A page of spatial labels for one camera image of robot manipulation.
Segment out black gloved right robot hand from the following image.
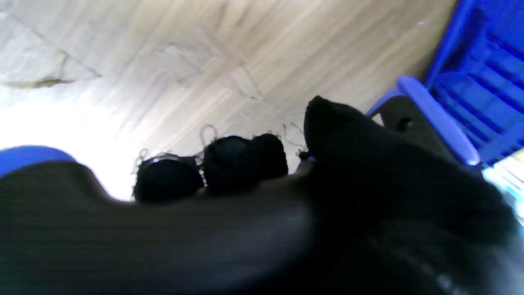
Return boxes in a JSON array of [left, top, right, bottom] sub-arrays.
[[132, 95, 524, 295]]

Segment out black and blue barcode scanner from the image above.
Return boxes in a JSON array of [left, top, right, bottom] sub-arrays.
[[0, 76, 482, 295]]

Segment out blue bin labelled boxed parcels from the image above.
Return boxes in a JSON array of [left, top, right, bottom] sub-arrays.
[[423, 0, 524, 165]]

